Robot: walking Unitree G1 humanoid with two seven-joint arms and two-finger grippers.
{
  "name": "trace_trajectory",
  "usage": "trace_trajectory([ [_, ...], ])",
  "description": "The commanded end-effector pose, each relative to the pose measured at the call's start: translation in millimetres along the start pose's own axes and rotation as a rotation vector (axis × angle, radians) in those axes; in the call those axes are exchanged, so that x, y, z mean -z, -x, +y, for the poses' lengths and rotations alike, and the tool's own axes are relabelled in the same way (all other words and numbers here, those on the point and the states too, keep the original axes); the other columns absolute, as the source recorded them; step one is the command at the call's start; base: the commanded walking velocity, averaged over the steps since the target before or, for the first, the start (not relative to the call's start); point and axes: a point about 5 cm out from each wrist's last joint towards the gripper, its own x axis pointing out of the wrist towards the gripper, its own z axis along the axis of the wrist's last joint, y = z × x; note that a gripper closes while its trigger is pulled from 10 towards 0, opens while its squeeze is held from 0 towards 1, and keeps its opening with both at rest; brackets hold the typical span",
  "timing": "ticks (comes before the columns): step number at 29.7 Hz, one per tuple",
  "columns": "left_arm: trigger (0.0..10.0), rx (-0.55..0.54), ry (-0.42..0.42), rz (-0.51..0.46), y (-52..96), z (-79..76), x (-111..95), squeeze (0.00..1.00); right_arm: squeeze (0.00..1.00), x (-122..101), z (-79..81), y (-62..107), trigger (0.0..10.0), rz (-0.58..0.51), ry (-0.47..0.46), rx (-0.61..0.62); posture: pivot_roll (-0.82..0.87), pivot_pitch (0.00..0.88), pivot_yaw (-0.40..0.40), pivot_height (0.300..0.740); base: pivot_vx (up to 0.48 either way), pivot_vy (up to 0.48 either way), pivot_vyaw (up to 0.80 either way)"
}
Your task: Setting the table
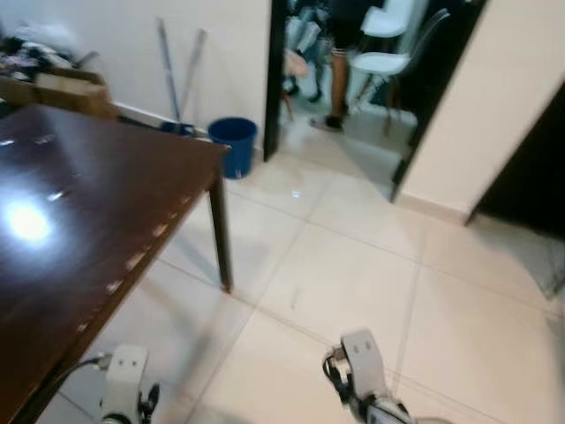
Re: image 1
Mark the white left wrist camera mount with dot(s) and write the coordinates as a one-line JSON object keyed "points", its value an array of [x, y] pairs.
{"points": [[124, 375]]}

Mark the white plastic chair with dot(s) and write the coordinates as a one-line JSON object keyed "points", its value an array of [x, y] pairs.
{"points": [[380, 64], [388, 19]]}

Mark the blue plastic bucket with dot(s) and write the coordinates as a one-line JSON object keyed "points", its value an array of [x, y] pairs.
{"points": [[234, 146]]}

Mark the person in black shorts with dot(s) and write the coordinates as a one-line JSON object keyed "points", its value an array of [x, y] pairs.
{"points": [[339, 79]]}

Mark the grey mop pole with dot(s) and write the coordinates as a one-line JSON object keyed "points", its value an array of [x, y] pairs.
{"points": [[193, 71], [168, 71]]}

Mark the dark wooden table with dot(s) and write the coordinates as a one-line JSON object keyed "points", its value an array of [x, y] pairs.
{"points": [[88, 194]]}

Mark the black door frame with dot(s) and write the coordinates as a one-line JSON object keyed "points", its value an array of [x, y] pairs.
{"points": [[274, 79]]}

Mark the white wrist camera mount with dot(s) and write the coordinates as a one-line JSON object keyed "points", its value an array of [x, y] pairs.
{"points": [[124, 375], [362, 358]]}

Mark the brown cardboard box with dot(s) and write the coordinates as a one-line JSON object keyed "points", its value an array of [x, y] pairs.
{"points": [[71, 93]]}

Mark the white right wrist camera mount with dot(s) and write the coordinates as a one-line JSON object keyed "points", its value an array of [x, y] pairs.
{"points": [[362, 358]]}

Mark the pile of clutter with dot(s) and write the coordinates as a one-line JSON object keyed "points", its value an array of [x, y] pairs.
{"points": [[31, 53]]}

